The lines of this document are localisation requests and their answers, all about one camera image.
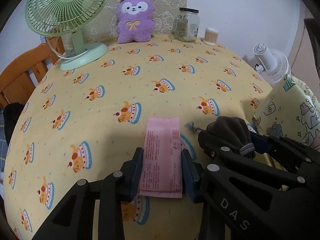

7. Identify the pink tissue pack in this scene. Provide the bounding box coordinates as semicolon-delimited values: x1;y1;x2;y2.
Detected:
139;118;182;198

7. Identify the black drawstring pouch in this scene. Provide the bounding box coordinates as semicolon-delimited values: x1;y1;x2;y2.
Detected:
185;116;255;159

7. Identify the yellow cake-print tablecloth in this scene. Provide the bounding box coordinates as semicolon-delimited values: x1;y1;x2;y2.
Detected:
4;35;271;239

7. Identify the patterned fabric storage box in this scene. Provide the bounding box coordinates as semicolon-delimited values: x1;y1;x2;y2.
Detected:
252;75;320;151

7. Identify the white floor fan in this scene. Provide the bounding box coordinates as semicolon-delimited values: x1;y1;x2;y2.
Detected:
253;43;291;87

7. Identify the beige door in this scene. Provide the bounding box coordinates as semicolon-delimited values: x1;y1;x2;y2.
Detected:
288;2;319;97

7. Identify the blue plaid bedding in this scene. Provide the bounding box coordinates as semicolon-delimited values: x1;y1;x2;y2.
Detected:
0;110;8;172

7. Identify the black garment on chair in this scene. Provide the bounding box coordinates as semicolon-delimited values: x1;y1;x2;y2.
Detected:
3;102;24;145

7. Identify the cotton swab container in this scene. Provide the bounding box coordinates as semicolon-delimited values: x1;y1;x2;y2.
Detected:
203;28;219;46

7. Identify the wooden chair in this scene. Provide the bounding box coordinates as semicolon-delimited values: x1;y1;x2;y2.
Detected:
1;37;65;108

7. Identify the glass jar with lid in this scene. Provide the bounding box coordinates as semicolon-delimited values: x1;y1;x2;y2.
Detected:
172;7;200;42

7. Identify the purple plush bunny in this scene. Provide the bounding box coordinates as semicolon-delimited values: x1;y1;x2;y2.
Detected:
116;0;155;44

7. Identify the beige patterned board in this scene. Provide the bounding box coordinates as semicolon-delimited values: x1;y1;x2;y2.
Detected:
81;0;187;43

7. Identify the green desk fan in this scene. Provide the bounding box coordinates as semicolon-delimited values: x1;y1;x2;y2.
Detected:
25;0;108;71

